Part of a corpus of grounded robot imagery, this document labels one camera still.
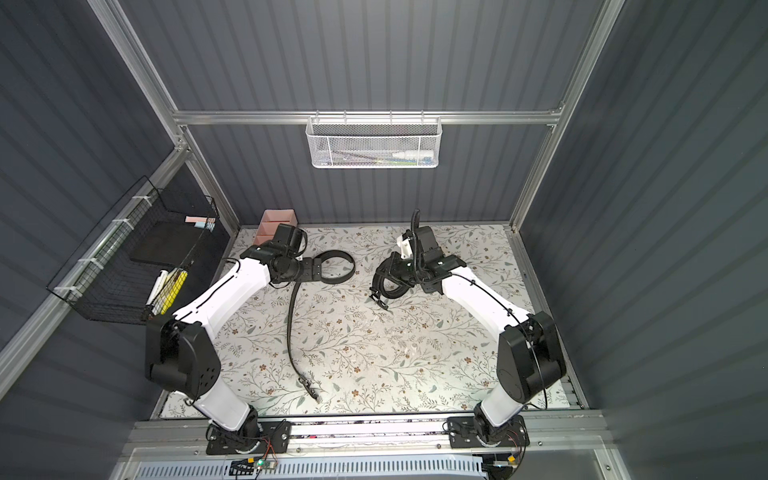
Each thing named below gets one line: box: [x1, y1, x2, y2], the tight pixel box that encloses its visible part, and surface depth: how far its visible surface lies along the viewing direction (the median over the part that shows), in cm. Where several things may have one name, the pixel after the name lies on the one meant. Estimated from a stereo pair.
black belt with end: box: [286, 250, 356, 403], surface depth 84 cm
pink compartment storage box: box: [253, 208, 299, 246], surface depth 121 cm
